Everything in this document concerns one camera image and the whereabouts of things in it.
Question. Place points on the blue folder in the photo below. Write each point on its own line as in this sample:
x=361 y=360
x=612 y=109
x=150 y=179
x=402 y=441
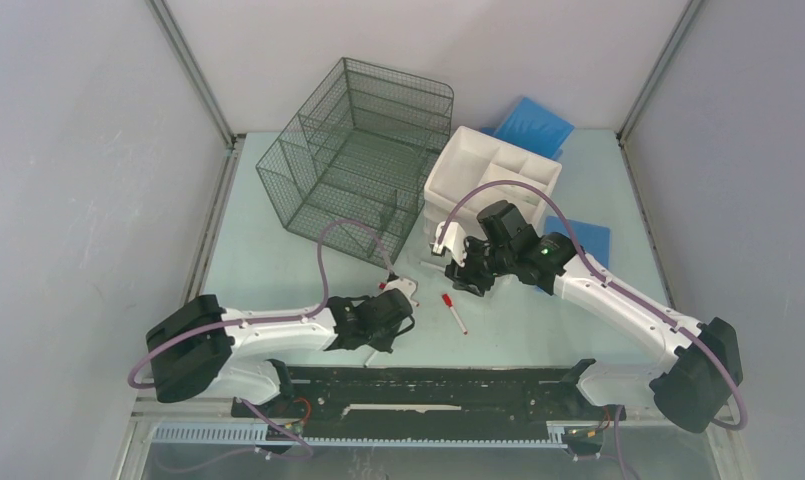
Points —
x=595 y=239
x=534 y=128

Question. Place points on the white plastic drawer organizer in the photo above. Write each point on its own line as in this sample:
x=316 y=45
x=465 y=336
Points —
x=471 y=159

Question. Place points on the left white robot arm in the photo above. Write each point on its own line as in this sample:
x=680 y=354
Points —
x=204 y=349

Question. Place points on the blue folder at right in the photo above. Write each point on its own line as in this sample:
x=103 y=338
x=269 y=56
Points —
x=595 y=239

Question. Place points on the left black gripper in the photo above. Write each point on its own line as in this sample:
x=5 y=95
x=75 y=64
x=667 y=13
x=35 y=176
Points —
x=385 y=343

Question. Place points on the black front rail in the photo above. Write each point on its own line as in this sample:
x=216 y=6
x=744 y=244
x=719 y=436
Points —
x=435 y=405

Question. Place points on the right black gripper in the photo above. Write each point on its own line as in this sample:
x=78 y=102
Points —
x=464 y=276

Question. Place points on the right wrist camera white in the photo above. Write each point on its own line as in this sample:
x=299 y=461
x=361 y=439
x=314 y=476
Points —
x=450 y=238

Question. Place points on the green wire mesh basket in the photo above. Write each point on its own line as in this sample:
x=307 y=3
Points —
x=350 y=166

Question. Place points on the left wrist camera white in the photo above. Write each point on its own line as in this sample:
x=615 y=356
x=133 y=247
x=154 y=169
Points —
x=406 y=286

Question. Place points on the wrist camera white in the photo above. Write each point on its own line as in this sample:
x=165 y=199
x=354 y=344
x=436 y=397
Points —
x=450 y=238
x=406 y=286

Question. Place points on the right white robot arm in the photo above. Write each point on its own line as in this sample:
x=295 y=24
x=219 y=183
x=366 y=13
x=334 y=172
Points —
x=695 y=367

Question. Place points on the blue folder at back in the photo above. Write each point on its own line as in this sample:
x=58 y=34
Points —
x=534 y=128

